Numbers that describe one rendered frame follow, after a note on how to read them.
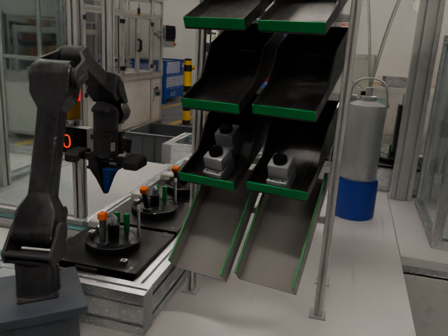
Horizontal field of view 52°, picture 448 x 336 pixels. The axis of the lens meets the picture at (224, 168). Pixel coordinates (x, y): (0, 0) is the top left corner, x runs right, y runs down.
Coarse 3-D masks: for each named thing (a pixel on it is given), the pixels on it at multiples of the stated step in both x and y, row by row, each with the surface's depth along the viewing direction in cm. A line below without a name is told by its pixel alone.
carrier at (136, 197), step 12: (132, 192) 151; (156, 192) 139; (132, 204) 141; (156, 204) 140; (168, 204) 142; (180, 204) 149; (120, 216) 136; (132, 216) 137; (144, 216) 135; (156, 216) 135; (168, 216) 136; (180, 216) 139; (144, 228) 130; (156, 228) 129; (168, 228) 129; (180, 228) 130
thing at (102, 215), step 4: (100, 212) 110; (104, 212) 110; (100, 216) 109; (104, 216) 109; (108, 216) 112; (100, 220) 110; (104, 220) 109; (100, 224) 110; (104, 224) 110; (100, 228) 111; (104, 228) 110; (100, 232) 111; (104, 232) 111; (100, 236) 111; (104, 236) 111; (100, 240) 111; (104, 240) 111
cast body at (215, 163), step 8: (208, 152) 97; (216, 152) 95; (224, 152) 96; (208, 160) 96; (216, 160) 94; (224, 160) 95; (232, 160) 99; (208, 168) 97; (216, 168) 96; (224, 168) 96; (232, 168) 99; (208, 176) 97; (216, 176) 96; (224, 176) 97
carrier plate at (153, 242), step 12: (132, 228) 128; (72, 240) 119; (84, 240) 119; (144, 240) 121; (156, 240) 121; (168, 240) 122; (72, 252) 112; (84, 252) 113; (144, 252) 114; (156, 252) 115; (60, 264) 109; (72, 264) 108; (84, 264) 107; (96, 264) 107; (108, 264) 107; (132, 264) 108; (144, 264) 108; (108, 276) 106; (120, 276) 105; (132, 276) 104
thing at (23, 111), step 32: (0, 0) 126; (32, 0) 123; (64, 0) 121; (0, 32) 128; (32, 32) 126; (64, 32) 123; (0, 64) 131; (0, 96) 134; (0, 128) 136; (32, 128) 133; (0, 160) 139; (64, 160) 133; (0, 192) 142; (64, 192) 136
